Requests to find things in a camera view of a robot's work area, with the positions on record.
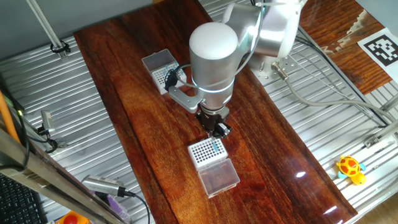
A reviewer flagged large brown wooden board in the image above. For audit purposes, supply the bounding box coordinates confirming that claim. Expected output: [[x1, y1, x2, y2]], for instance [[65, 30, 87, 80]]
[[73, 0, 358, 224]]

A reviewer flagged yellow orange toy turtle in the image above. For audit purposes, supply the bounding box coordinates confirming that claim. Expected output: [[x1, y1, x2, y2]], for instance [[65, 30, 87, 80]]
[[335, 154, 367, 186]]

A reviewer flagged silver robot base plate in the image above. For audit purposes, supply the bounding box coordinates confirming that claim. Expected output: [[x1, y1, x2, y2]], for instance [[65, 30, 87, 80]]
[[248, 54, 301, 86]]

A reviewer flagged white pipette tip holder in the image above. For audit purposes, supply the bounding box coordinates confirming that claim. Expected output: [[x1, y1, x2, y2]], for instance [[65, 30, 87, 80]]
[[142, 48, 188, 95], [187, 134, 241, 199]]

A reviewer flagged orange tube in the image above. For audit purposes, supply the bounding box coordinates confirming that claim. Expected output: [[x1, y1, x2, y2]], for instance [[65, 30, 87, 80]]
[[0, 91, 20, 144]]

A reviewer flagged worn brown wooden board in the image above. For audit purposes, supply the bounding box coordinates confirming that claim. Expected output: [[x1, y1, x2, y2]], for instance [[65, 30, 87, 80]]
[[298, 0, 393, 96]]

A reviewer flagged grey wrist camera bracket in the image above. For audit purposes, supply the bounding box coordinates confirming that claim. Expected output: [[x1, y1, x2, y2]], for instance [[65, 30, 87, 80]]
[[168, 85, 203, 114]]

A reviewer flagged black depth camera cable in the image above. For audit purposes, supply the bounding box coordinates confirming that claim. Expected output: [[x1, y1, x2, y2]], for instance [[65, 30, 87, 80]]
[[124, 190, 151, 224]]

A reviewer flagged small silver mounted camera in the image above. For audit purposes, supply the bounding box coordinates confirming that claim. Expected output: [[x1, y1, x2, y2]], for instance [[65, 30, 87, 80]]
[[40, 110, 56, 134]]

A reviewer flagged steel frame beam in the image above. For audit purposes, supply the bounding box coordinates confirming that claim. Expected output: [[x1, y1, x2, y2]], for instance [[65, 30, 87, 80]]
[[0, 126, 125, 224]]

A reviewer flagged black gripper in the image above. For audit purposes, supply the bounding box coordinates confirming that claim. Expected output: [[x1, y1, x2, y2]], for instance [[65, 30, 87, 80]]
[[195, 107, 233, 140]]

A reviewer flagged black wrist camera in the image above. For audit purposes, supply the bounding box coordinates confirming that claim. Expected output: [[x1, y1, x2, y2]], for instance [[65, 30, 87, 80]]
[[164, 68, 179, 92]]

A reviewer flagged orange box red button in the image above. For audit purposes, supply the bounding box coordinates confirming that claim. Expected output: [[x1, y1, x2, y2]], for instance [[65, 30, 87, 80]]
[[55, 210, 91, 224]]

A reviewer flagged aluminium pole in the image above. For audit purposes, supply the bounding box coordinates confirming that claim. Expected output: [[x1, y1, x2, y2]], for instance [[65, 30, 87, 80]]
[[25, 0, 70, 60]]

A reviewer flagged white fiducial tag paper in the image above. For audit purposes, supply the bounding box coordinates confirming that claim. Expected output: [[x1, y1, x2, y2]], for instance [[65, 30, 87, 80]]
[[357, 27, 398, 85]]

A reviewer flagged black keyboard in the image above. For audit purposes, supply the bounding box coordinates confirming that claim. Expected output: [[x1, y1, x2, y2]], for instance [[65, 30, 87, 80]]
[[0, 173, 49, 224]]

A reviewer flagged aluminium profile bracket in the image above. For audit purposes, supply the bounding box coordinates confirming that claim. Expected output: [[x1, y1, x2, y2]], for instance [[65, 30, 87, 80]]
[[363, 93, 398, 149]]

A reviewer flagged black pole clamp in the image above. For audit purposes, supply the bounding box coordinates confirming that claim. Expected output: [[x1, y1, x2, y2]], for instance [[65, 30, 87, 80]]
[[50, 40, 71, 54]]

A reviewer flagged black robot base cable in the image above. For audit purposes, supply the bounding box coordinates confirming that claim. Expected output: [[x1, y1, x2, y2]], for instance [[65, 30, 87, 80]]
[[295, 32, 389, 128]]

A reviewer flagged silver depth camera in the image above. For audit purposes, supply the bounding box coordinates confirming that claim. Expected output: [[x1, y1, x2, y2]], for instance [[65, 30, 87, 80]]
[[81, 174, 127, 198]]

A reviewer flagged grey cable metal connector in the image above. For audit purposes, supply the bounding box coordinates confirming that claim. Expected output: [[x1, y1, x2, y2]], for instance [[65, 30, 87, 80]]
[[271, 61, 398, 124]]

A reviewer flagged purple pipette tip box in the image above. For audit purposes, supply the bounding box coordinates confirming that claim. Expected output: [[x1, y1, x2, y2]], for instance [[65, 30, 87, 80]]
[[104, 192, 133, 223]]

